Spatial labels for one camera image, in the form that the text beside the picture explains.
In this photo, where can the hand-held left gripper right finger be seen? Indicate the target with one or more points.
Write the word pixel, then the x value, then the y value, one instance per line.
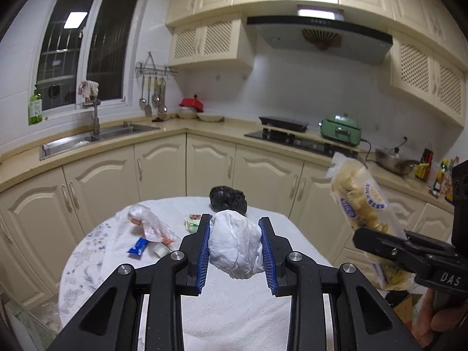
pixel 267 256

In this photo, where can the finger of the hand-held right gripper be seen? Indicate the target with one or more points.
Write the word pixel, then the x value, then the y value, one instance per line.
pixel 431 245
pixel 387 249

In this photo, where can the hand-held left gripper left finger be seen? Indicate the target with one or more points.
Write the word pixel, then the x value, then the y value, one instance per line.
pixel 203 259

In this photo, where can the white plastic bag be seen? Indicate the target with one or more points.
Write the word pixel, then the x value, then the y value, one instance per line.
pixel 234 241

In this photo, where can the clear bag of yellow chips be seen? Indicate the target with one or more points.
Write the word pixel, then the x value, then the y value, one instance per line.
pixel 360 197

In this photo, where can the person's right hand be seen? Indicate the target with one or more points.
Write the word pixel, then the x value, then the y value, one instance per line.
pixel 426 318

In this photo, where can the green and white packet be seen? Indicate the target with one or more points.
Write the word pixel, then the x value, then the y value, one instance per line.
pixel 192 222

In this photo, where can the small white cup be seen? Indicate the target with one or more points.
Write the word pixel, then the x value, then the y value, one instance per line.
pixel 161 250

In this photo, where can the black crumpled plastic bag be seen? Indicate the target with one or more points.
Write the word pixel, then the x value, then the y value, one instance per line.
pixel 226 199

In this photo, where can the yellow label seasoning bottle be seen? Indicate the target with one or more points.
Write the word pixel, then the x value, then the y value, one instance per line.
pixel 451 182

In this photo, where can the white towel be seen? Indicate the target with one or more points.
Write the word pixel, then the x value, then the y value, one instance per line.
pixel 234 318

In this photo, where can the blue snack wrapper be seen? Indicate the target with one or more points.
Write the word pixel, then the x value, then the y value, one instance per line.
pixel 137 247

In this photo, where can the clear wrapper with orange print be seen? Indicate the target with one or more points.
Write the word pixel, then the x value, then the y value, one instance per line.
pixel 146 223

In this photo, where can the dark sauce bottle red label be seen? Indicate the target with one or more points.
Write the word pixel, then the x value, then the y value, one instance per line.
pixel 427 157

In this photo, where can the cream lower kitchen cabinets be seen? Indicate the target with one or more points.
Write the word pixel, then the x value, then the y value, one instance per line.
pixel 212 164

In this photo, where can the black gas stove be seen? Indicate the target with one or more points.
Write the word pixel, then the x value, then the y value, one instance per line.
pixel 303 142

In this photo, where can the green electric pot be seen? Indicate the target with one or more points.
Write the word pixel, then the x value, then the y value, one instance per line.
pixel 340 128

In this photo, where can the black griddle tray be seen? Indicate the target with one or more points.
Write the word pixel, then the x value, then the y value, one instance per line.
pixel 283 122

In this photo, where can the shallow cream dish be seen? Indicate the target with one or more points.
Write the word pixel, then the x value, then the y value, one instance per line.
pixel 210 117

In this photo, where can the white bowl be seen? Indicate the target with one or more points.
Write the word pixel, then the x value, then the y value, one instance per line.
pixel 188 114

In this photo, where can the small dark dish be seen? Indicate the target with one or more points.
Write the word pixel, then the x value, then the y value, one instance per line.
pixel 159 118

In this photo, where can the stainless steel sink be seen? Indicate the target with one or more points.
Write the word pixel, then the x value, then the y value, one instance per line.
pixel 109 133

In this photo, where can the hanging metal ladle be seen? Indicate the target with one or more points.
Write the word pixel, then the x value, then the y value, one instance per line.
pixel 163 108

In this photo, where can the red pot lid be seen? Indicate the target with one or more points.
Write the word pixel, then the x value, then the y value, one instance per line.
pixel 192 103

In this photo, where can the hanging metal spatula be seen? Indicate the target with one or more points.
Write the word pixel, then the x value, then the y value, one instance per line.
pixel 148 110

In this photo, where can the hanging metal spoon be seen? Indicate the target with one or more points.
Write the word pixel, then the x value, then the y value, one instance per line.
pixel 156 100
pixel 142 102

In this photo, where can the white dish in sink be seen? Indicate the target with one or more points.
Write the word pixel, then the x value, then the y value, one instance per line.
pixel 81 144

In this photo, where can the metal kitchen faucet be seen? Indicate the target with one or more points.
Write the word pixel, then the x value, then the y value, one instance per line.
pixel 95 120

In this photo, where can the grey side rack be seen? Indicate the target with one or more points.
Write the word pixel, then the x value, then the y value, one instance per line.
pixel 22 325

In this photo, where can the pink rag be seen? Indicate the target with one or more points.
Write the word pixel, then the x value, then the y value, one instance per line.
pixel 89 88

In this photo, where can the black range hood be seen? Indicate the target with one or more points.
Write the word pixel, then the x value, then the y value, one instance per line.
pixel 321 40

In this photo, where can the green glass bottle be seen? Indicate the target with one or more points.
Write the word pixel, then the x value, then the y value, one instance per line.
pixel 35 108

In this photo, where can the white framed window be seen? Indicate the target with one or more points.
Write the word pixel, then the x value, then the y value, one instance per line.
pixel 109 44

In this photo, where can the metal wall utensil rack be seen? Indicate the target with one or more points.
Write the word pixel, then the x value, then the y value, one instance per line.
pixel 155 69

